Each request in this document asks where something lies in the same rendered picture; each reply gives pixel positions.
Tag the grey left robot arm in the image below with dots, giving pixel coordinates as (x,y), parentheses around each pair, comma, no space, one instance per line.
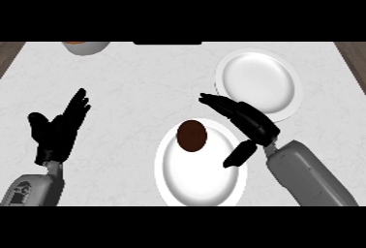
(36,185)

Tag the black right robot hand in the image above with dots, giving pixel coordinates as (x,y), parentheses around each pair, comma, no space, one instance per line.
(250,122)

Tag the brown chocolate cupcake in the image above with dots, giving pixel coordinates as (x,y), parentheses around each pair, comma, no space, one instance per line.
(192,136)

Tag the white plate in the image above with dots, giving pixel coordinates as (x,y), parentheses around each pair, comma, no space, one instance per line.
(200,168)
(260,80)

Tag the white bowl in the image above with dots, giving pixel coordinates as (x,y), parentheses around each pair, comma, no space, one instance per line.
(86,47)

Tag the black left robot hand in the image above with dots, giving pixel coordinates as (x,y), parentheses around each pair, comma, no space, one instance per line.
(59,129)

